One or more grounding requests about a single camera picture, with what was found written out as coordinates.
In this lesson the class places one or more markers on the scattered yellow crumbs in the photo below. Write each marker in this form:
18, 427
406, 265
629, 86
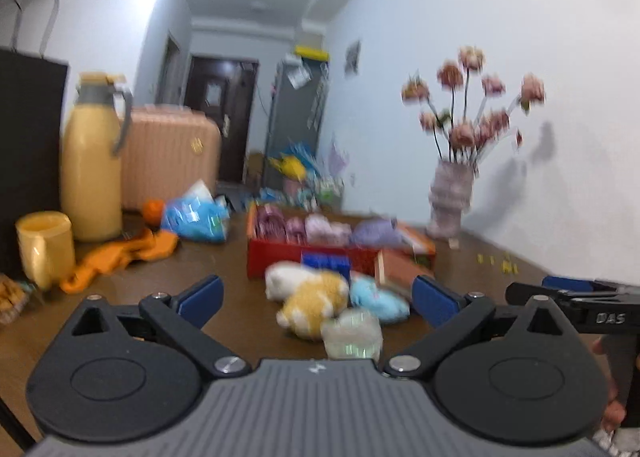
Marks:
505, 264

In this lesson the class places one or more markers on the pink ribbed suitcase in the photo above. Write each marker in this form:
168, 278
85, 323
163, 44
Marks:
170, 162

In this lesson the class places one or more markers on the red cardboard box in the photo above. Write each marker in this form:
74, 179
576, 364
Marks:
280, 254

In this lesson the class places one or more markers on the blue handkerchief tissue pack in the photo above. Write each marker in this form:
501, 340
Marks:
325, 266

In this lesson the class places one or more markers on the brown cardboard carton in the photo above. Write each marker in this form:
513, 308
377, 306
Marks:
255, 169

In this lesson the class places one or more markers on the yellow black box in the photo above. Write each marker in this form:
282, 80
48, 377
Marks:
312, 52

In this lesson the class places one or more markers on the person's right hand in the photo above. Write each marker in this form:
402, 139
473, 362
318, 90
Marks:
613, 417

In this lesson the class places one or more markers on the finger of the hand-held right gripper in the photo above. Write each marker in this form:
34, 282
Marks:
567, 283
530, 293

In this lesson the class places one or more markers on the dark brown entrance door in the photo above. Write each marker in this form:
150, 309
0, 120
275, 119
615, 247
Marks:
220, 117

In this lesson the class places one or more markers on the white fallen petal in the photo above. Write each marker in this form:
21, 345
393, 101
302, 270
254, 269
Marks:
454, 244

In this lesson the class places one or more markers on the purple fabric sachet pouch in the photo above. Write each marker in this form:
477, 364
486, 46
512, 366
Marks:
375, 232

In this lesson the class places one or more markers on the yellow mug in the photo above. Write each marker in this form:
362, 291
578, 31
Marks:
42, 247

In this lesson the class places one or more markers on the yellow white plush toy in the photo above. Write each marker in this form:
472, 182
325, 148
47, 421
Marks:
310, 299

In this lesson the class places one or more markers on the reddish brown notebook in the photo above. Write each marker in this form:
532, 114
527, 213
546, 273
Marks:
400, 269

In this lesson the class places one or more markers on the pink ceramic vase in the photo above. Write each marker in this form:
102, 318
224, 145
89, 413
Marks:
450, 202

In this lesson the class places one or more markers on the snack packet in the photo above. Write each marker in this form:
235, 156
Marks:
11, 297

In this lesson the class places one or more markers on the light blue plush toy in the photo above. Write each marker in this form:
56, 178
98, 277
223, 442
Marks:
380, 302

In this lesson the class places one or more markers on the black paper bag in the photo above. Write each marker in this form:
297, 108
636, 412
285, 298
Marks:
27, 152

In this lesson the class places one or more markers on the grey refrigerator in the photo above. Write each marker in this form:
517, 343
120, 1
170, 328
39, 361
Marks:
292, 122

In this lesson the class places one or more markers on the dried pink roses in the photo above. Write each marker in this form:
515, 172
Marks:
462, 134

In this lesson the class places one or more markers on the pink fluffy headband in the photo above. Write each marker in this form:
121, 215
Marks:
325, 229

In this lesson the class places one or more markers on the orange cloth band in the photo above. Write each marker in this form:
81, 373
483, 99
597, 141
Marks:
125, 254

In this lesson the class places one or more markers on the yellow thermos jug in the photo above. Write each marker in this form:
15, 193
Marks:
92, 172

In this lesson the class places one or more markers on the clear plastic cup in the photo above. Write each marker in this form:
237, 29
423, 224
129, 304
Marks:
352, 334

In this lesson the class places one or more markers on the framed wall picture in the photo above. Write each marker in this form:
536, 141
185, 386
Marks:
353, 57

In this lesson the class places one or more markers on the orange fruit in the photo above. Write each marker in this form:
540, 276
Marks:
153, 213

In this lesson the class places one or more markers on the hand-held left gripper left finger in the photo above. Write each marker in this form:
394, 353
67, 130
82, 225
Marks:
202, 299

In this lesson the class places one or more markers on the light blue tissue pack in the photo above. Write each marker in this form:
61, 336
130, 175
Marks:
195, 217

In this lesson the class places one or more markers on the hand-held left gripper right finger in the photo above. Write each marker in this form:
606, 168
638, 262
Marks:
435, 304

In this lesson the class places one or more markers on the yellow bag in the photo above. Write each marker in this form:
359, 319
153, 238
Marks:
289, 166

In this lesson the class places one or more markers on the purple dried flower bunch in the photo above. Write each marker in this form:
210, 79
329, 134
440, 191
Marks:
338, 157

